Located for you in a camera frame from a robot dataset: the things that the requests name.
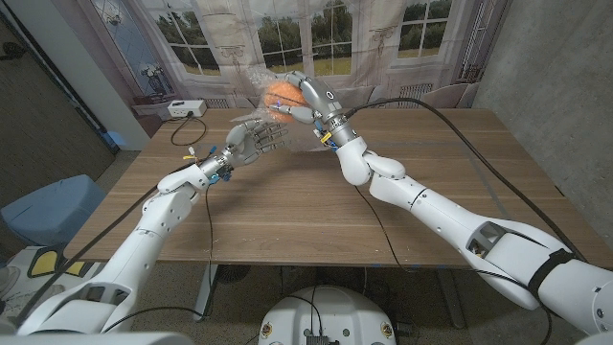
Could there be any black power adapter cable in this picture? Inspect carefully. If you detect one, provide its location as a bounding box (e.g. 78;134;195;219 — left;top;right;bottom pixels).
170;112;209;148

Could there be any grey sneaker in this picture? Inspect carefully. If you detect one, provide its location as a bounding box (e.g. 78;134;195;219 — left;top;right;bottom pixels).
0;285;64;331

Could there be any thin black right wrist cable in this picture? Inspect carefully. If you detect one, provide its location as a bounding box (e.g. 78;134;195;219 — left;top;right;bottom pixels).
352;183;555;345

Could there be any blue padded stool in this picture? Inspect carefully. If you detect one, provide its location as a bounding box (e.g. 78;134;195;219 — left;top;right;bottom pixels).
0;173;108;248

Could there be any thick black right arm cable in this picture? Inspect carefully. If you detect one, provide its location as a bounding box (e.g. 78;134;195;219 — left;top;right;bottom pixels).
344;97;589;264

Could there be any white power adapter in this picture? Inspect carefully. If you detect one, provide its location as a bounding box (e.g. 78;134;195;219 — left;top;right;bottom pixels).
167;99;208;120

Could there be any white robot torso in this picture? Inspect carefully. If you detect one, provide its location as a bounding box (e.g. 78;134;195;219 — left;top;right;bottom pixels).
258;285;398;345

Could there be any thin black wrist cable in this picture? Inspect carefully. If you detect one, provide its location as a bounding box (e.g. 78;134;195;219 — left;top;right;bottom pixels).
352;183;555;345
100;184;215;334

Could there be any thin black left wrist cable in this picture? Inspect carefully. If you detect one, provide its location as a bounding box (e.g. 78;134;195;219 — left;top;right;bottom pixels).
100;184;215;334

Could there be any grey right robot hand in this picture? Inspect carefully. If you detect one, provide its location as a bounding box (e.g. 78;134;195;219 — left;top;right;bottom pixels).
269;70;358;147

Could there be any clear bubble wrap sheet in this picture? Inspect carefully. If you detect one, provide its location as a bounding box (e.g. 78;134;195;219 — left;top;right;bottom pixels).
228;65;332;155

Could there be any printed window scene backdrop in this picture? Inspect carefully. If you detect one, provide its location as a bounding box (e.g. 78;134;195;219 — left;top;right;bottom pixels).
51;0;514;141

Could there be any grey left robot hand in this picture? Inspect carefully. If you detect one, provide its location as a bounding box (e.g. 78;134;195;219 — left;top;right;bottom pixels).
221;119;289;169

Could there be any grey table leg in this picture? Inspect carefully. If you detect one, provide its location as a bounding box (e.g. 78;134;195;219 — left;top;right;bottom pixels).
434;266;466;331
192;264;219;324

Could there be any orange mini basketball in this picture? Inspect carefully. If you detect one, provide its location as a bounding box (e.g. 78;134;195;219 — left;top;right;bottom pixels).
262;80;310;124

